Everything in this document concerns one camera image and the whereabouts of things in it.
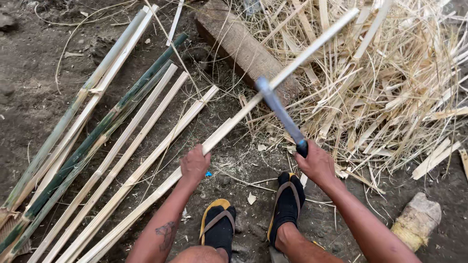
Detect yellow left flip-flop sandal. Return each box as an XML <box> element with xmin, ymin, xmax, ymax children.
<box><xmin>199</xmin><ymin>198</ymin><xmax>237</xmax><ymax>262</ymax></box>

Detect heap of bamboo shavings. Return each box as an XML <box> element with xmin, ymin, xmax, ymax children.
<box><xmin>234</xmin><ymin>0</ymin><xmax>468</xmax><ymax>194</ymax></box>

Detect black left sock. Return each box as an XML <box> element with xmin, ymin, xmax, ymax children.
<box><xmin>204</xmin><ymin>205</ymin><xmax>237</xmax><ymax>261</ymax></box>

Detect machete with black handle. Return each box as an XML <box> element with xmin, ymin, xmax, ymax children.
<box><xmin>255</xmin><ymin>76</ymin><xmax>309</xmax><ymax>159</ymax></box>

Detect weathered wooden chopping block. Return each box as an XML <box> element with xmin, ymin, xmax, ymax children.
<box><xmin>195</xmin><ymin>0</ymin><xmax>304</xmax><ymax>106</ymax></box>

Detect pale wood chunk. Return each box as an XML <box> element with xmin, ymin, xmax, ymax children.
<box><xmin>390</xmin><ymin>192</ymin><xmax>442</xmax><ymax>253</ymax></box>

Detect person's leg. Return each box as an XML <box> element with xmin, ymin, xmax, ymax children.
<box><xmin>274</xmin><ymin>222</ymin><xmax>345</xmax><ymax>263</ymax></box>
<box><xmin>170</xmin><ymin>245</ymin><xmax>229</xmax><ymax>263</ymax></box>

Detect row of split bamboo strips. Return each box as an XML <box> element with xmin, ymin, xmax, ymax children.
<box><xmin>0</xmin><ymin>4</ymin><xmax>220</xmax><ymax>263</ymax></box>

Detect yellow right flip-flop sandal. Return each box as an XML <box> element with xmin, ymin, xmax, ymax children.
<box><xmin>266</xmin><ymin>172</ymin><xmax>306</xmax><ymax>253</ymax></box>

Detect short white bamboo sliver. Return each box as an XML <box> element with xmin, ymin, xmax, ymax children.
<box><xmin>166</xmin><ymin>0</ymin><xmax>185</xmax><ymax>47</ymax></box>

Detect person's right leg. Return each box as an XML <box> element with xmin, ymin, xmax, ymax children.
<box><xmin>274</xmin><ymin>222</ymin><xmax>345</xmax><ymax>263</ymax></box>

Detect person's left hand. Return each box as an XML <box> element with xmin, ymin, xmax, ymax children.
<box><xmin>180</xmin><ymin>144</ymin><xmax>212</xmax><ymax>190</ymax></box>

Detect person's right hand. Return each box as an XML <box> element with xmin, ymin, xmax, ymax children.
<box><xmin>294</xmin><ymin>139</ymin><xmax>343</xmax><ymax>191</ymax></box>

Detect yellow flip-flop sandal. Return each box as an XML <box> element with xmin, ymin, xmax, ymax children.
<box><xmin>199</xmin><ymin>198</ymin><xmax>237</xmax><ymax>262</ymax></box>
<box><xmin>266</xmin><ymin>172</ymin><xmax>306</xmax><ymax>253</ymax></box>

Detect long pale bamboo slat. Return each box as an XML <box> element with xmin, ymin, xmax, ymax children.
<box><xmin>78</xmin><ymin>8</ymin><xmax>360</xmax><ymax>263</ymax></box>

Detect black right sock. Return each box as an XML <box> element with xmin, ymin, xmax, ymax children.
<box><xmin>271</xmin><ymin>172</ymin><xmax>306</xmax><ymax>250</ymax></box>

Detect person's left leg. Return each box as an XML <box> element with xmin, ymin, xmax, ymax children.
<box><xmin>170</xmin><ymin>245</ymin><xmax>229</xmax><ymax>263</ymax></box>

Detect black sock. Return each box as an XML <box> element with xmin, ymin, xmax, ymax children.
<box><xmin>271</xmin><ymin>172</ymin><xmax>306</xmax><ymax>250</ymax></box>
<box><xmin>204</xmin><ymin>205</ymin><xmax>237</xmax><ymax>261</ymax></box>

